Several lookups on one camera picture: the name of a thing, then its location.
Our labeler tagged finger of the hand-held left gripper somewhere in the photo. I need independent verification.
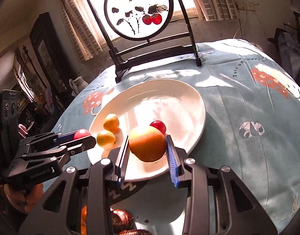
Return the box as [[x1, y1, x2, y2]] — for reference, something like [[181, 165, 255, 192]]
[[34, 131, 78, 144], [57, 135, 97, 163]]

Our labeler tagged white plate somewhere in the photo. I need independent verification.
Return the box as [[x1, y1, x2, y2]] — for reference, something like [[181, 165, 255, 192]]
[[88, 79, 206, 182]]

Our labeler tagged white jug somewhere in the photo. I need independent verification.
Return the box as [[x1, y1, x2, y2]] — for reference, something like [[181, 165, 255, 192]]
[[69, 76, 89, 96]]

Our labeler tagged blue printed tablecloth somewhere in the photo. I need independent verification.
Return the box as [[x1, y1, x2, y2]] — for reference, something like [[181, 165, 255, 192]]
[[51, 39, 300, 235]]

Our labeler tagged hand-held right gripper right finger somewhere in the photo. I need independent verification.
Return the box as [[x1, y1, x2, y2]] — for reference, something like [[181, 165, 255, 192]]
[[165, 135, 279, 235]]

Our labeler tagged round painted table screen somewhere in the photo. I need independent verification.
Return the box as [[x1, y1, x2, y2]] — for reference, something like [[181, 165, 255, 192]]
[[86, 0, 202, 84]]

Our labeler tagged red cherry tomato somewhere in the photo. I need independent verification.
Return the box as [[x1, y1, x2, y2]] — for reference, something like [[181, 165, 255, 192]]
[[74, 129, 91, 140], [149, 120, 167, 136]]

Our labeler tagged wall socket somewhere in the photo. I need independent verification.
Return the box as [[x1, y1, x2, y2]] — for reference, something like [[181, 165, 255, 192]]
[[235, 1, 254, 11]]

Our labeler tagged checked curtain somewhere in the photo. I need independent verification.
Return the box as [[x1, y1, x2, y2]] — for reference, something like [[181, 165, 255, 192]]
[[49, 0, 104, 63], [187, 0, 240, 21]]

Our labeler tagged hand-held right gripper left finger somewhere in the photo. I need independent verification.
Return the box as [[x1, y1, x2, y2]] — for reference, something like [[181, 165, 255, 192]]
[[18, 135, 131, 235]]

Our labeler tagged yellow cherry tomato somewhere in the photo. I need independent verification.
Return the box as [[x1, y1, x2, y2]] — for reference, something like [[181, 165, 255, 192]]
[[103, 113, 120, 133], [96, 130, 116, 150]]

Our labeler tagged dark wooden cabinet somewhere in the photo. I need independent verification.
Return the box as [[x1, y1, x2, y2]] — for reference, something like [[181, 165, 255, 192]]
[[29, 12, 72, 93]]

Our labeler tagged orange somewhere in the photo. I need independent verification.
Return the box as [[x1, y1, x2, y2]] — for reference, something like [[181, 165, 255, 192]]
[[129, 125, 166, 163]]

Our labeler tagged tangerine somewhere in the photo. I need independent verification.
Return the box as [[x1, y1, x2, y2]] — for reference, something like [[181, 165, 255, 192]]
[[80, 205, 88, 235]]

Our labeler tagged pile of dark clothes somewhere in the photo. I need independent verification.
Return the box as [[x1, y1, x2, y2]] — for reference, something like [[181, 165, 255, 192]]
[[267, 27, 300, 84]]

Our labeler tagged dark red fruit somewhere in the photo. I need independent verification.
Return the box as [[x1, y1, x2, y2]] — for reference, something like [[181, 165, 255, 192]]
[[111, 209, 134, 233], [118, 229, 153, 235]]

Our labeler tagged person's left hand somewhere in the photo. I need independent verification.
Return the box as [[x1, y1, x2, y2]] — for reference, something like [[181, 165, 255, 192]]
[[4, 183, 44, 213]]

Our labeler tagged white cable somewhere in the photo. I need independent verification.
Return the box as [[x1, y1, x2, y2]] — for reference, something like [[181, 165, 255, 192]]
[[234, 6, 247, 40]]

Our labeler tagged cluttered shelf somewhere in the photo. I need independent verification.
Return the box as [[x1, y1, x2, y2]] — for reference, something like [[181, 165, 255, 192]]
[[12, 45, 56, 120]]

